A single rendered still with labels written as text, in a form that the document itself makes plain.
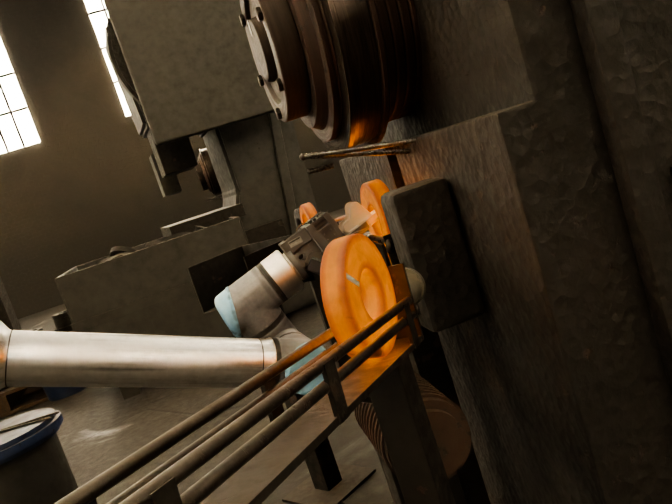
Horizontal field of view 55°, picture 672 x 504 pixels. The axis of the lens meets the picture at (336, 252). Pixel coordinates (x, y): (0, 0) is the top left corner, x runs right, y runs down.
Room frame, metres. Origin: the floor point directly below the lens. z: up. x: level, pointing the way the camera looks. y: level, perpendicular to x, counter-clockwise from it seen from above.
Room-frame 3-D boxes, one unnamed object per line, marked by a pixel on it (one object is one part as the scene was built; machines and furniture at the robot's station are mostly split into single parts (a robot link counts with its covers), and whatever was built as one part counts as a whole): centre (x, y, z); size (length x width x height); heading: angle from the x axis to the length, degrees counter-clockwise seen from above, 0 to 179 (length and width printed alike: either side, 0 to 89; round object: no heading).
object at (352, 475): (1.75, 0.24, 0.36); 0.26 x 0.20 x 0.72; 45
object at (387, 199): (1.05, -0.15, 0.68); 0.11 x 0.08 x 0.24; 100
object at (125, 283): (3.87, 1.04, 0.39); 1.03 x 0.83 x 0.79; 104
